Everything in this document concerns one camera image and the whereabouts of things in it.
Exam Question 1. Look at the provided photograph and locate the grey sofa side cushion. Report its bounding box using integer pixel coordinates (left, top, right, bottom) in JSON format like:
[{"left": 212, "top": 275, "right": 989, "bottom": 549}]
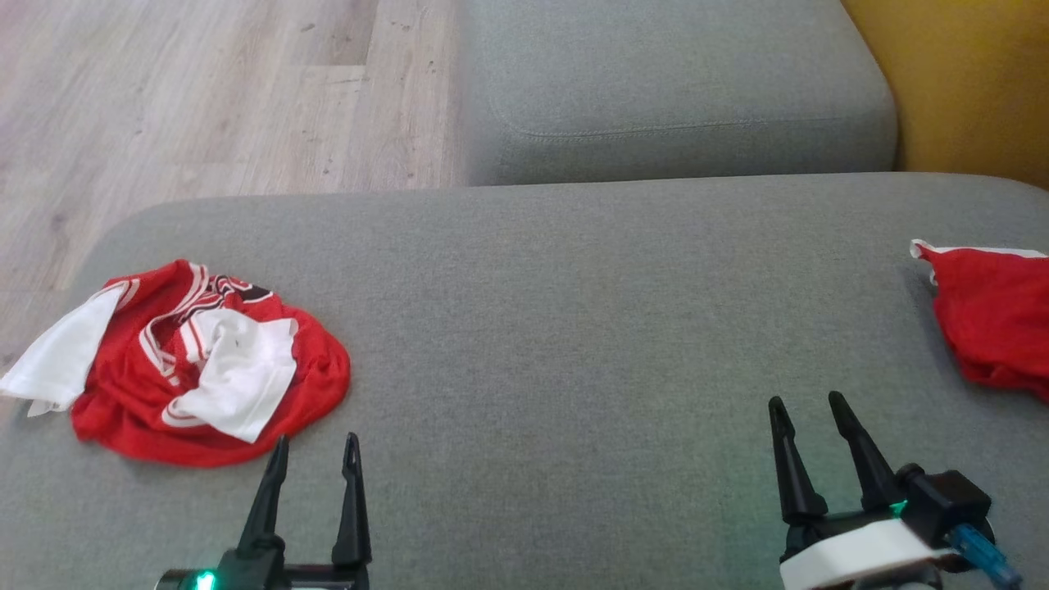
[{"left": 453, "top": 0, "right": 899, "bottom": 188}]

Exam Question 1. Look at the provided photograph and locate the grey sofa seat cushion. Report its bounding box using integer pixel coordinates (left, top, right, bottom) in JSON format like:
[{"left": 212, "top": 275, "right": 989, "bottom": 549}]
[{"left": 0, "top": 171, "right": 1049, "bottom": 590}]

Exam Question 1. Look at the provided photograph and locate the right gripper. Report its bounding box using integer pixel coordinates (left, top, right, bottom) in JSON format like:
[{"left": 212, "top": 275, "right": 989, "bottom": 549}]
[{"left": 768, "top": 391, "right": 960, "bottom": 590}]

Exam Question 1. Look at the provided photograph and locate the red and white jersey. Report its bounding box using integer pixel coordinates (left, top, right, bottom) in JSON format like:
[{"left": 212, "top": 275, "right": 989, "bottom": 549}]
[{"left": 0, "top": 259, "right": 352, "bottom": 470}]

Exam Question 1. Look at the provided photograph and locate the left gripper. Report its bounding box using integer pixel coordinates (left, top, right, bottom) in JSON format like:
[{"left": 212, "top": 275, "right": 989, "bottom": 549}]
[{"left": 156, "top": 432, "right": 373, "bottom": 590}]

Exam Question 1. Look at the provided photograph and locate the plain red garment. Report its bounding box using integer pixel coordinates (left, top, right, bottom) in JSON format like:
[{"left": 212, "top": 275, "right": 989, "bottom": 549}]
[{"left": 909, "top": 238, "right": 1049, "bottom": 403}]

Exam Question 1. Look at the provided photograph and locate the blue cable connector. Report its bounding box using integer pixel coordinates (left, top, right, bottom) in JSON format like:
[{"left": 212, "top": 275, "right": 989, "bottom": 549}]
[{"left": 946, "top": 524, "right": 1024, "bottom": 590}]

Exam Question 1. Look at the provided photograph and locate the yellow cushion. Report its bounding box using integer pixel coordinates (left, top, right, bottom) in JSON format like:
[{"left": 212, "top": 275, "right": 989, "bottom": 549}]
[{"left": 842, "top": 0, "right": 1049, "bottom": 191}]

